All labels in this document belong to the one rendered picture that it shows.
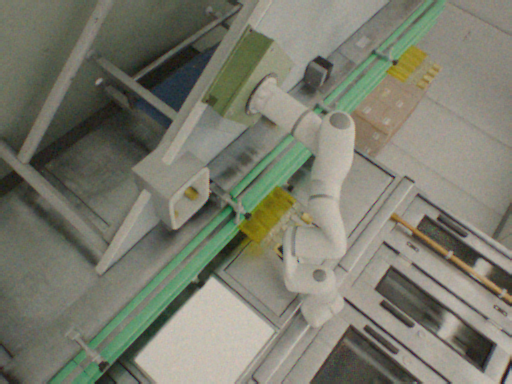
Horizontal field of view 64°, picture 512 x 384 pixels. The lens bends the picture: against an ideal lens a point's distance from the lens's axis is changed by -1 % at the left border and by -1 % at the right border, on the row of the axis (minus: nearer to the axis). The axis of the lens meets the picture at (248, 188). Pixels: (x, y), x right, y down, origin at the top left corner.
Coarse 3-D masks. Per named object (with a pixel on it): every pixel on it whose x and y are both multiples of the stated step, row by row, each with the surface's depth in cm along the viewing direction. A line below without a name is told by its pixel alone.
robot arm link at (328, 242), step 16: (320, 208) 109; (336, 208) 110; (320, 224) 110; (336, 224) 108; (304, 240) 112; (320, 240) 111; (336, 240) 108; (304, 256) 114; (320, 256) 112; (336, 256) 111
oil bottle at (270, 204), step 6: (264, 198) 162; (270, 198) 162; (264, 204) 161; (270, 204) 161; (276, 204) 161; (270, 210) 160; (276, 210) 160; (282, 210) 160; (288, 210) 161; (276, 216) 159; (282, 216) 159; (288, 216) 160; (282, 222) 160
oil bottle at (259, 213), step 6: (258, 204) 161; (252, 210) 160; (258, 210) 160; (264, 210) 160; (252, 216) 159; (258, 216) 159; (264, 216) 159; (270, 216) 159; (264, 222) 157; (270, 222) 158; (276, 222) 158; (270, 228) 157; (276, 228) 157; (276, 234) 158
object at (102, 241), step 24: (96, 24) 144; (240, 24) 126; (72, 72) 149; (48, 96) 152; (192, 96) 132; (48, 120) 154; (0, 144) 160; (24, 144) 156; (24, 168) 155; (48, 192) 152; (72, 216) 148; (120, 216) 142; (96, 240) 145
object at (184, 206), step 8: (200, 176) 138; (208, 176) 136; (184, 184) 128; (192, 184) 147; (200, 184) 143; (208, 184) 141; (176, 192) 125; (200, 192) 147; (208, 192) 145; (176, 200) 146; (184, 200) 147; (200, 200) 148; (176, 208) 146; (184, 208) 146; (192, 208) 147; (184, 216) 145; (176, 224) 143
